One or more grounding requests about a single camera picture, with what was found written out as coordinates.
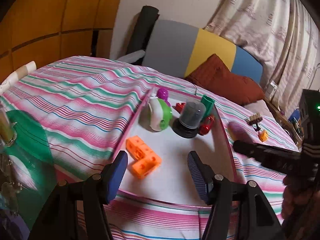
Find dark brown flower piece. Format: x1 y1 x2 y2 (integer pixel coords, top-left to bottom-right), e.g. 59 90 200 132
246 113 263 132

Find purple oval toy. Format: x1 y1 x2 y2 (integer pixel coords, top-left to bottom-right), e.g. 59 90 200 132
227 121 254 144

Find orange cube blocks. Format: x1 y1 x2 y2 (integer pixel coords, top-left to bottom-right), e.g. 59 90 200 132
125 135 162 179

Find red metallic capsule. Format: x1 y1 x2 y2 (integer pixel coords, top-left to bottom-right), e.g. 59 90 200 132
198 115 215 135

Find grey cylinder black base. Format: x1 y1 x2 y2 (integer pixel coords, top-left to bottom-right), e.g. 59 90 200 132
172 101 206 139

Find teal cylinder toy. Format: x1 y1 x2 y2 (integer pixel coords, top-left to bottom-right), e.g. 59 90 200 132
201 95 215 121

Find red puzzle piece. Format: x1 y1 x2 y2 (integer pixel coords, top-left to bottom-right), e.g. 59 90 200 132
174 102 185 113

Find green white round toy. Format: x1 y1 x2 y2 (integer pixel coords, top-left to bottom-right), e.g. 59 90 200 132
139 96 172 132

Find magenta perforated cup toy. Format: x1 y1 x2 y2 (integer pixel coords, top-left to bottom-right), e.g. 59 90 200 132
156 88 171 107

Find person right hand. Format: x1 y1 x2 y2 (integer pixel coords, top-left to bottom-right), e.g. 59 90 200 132
281 176 319 223

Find wooden side table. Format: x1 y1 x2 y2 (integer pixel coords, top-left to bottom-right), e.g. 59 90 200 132
264 99 302 148

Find blue container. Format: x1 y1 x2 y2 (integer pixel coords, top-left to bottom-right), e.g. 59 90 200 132
289 108 300 123

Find yellow orange oval toy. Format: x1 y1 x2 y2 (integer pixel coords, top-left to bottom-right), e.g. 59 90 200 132
258 129 268 142

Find small white box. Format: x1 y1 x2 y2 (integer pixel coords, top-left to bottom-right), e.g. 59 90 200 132
265 80 278 101

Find pink green striped bedspread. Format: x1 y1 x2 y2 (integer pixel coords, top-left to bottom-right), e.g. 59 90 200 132
0 56 301 240

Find white pink-edged tray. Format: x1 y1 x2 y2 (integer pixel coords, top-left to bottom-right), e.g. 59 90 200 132
114 85 237 207

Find dark red cushion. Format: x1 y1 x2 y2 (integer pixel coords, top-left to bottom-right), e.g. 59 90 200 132
185 54 265 106

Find beige patterned curtain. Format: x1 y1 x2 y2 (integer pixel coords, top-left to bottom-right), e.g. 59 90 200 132
205 0 319 116

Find wooden wardrobe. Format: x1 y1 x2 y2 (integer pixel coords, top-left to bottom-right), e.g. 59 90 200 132
0 0 120 79

